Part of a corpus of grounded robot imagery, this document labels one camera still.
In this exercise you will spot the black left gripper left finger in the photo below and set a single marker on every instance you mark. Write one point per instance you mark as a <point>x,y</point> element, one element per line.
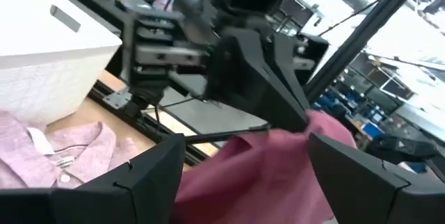
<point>139,189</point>

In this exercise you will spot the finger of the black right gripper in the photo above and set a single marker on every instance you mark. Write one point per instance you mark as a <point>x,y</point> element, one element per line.
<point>290,64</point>
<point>243,78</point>

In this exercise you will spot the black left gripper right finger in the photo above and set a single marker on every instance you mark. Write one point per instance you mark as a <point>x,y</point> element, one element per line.
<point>365,196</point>

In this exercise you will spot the maroon cloth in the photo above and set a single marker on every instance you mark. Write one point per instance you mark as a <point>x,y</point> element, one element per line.
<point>250,182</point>

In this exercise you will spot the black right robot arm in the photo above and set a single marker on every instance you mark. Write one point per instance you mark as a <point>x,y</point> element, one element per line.
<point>193,1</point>

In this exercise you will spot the background shelving with blue bins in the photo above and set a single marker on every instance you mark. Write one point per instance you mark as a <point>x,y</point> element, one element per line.
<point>351,112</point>

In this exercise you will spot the pink button shirt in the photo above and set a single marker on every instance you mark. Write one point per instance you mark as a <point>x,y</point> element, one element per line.
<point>28,161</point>

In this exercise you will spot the white plastic bin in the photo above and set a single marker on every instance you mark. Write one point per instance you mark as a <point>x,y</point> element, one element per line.
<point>41,60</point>

